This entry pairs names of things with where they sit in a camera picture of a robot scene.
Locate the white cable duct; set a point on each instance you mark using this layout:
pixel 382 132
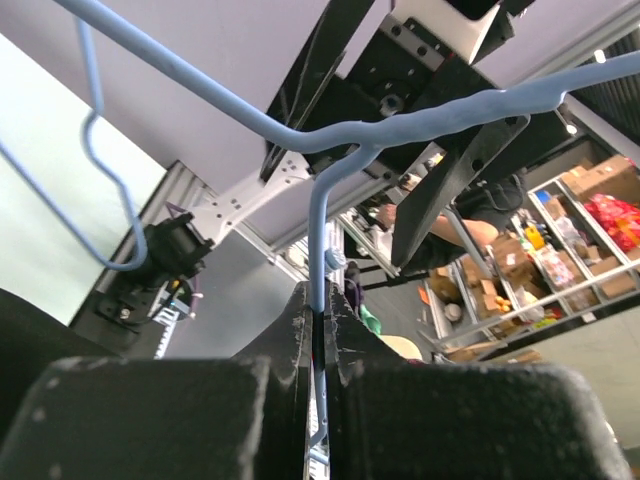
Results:
pixel 166 313

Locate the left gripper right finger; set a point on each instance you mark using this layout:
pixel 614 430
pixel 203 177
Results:
pixel 393 419

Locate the metal storage shelves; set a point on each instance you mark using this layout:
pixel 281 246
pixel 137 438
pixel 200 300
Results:
pixel 568 258

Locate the person in background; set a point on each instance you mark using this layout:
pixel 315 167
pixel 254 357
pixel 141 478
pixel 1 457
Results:
pixel 484 210

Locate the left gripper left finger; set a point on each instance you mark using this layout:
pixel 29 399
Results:
pixel 72 410

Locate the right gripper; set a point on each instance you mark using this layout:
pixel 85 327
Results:
pixel 404 68

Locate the light blue wire hanger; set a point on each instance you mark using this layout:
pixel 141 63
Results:
pixel 95 150

